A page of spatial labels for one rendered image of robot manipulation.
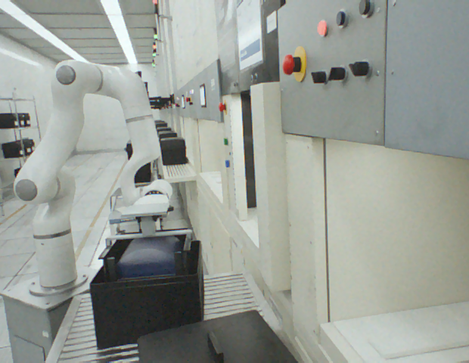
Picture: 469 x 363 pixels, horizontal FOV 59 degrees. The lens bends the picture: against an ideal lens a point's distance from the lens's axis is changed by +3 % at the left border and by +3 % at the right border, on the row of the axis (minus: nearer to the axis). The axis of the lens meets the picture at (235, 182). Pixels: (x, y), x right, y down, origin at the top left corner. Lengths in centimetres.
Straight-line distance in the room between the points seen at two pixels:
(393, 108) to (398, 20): 10
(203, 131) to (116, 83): 187
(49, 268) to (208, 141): 192
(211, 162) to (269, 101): 226
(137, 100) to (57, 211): 50
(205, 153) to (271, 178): 222
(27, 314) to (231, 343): 86
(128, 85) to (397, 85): 95
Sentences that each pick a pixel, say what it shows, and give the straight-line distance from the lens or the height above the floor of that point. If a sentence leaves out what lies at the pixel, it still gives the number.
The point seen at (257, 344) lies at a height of 86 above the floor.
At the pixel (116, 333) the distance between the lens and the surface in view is 116.
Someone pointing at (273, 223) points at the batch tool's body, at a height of 105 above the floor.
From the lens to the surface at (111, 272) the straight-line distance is 113.
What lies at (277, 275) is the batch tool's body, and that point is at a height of 91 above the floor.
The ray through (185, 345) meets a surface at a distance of 93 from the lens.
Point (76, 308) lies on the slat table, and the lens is 142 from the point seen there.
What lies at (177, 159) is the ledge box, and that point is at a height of 86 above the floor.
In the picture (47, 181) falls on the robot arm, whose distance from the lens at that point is 145.
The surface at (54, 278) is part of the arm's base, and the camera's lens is 158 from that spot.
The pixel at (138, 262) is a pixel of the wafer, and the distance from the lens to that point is 113.
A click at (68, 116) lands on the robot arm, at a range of 143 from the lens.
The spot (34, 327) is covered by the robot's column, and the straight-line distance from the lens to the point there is 159.
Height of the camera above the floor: 135
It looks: 11 degrees down
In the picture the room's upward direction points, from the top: 4 degrees counter-clockwise
